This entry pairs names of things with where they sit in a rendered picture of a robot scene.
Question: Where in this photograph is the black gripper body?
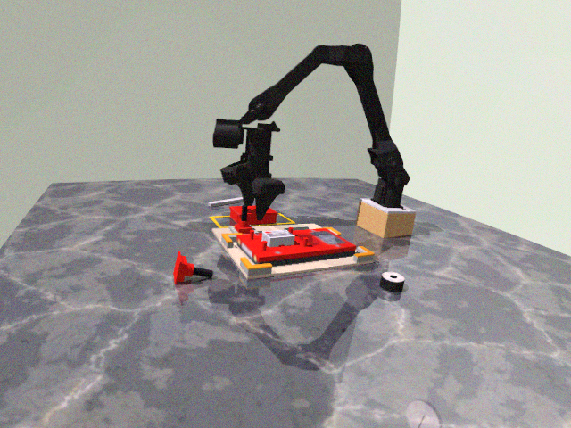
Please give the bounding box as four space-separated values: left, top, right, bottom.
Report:
238 149 285 194

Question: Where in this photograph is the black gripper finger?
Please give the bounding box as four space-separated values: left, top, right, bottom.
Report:
250 191 279 220
236 182 254 206

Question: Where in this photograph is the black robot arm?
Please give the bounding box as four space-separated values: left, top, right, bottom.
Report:
212 44 410 208

